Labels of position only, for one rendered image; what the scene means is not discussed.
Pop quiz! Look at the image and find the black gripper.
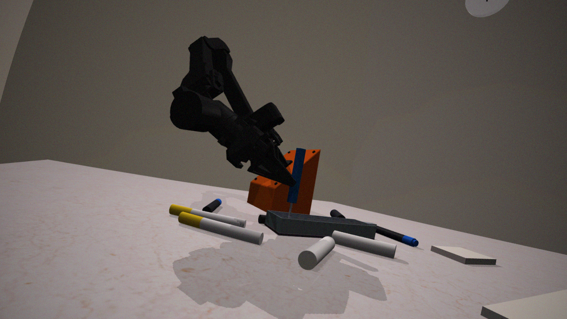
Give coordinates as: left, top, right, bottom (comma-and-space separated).
217, 115, 296, 187

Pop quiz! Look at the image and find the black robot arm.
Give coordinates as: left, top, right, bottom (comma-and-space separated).
170, 36, 285, 147

